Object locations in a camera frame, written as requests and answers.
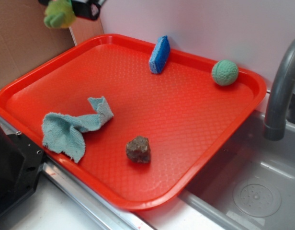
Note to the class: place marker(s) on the green plush frog toy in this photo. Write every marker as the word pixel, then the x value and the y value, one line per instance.
pixel 59 14

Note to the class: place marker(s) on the brown rock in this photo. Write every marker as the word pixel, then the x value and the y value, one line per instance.
pixel 138 150

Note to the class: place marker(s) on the red plastic tray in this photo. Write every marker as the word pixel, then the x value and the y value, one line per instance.
pixel 184 114

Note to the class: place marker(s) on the blue sponge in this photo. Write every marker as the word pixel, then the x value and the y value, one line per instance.
pixel 159 55

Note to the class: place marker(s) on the light teal cloth rag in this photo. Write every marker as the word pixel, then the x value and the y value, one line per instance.
pixel 64 133

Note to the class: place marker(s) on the green rubber ball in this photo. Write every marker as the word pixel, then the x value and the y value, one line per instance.
pixel 225 72

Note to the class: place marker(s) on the grey sink basin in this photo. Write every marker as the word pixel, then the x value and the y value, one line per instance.
pixel 249 184

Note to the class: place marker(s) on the brown cardboard panel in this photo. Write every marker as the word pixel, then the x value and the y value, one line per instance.
pixel 26 43

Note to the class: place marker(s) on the grey sink faucet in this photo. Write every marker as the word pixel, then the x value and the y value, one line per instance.
pixel 281 103

